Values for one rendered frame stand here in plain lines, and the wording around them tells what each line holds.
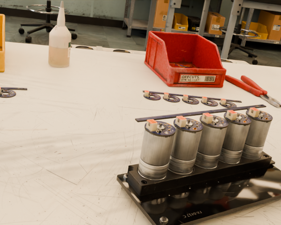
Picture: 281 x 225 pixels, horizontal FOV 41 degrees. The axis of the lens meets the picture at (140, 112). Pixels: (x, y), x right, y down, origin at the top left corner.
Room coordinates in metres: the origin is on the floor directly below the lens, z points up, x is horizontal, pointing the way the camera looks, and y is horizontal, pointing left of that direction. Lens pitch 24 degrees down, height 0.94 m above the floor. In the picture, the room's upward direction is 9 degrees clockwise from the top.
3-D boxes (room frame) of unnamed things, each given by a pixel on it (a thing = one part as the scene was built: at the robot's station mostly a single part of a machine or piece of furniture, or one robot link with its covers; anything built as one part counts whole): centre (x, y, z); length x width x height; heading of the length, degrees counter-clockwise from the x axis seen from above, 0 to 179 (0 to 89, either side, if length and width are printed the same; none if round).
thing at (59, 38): (0.57, 0.14, 0.80); 0.03 x 0.03 x 0.10
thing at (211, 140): (0.30, -0.06, 0.79); 0.02 x 0.02 x 0.05
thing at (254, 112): (0.32, -0.10, 0.82); 0.01 x 0.01 x 0.01; 33
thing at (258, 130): (0.33, -0.11, 0.79); 0.02 x 0.02 x 0.05
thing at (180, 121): (0.28, -0.03, 0.82); 0.01 x 0.01 x 0.01; 33
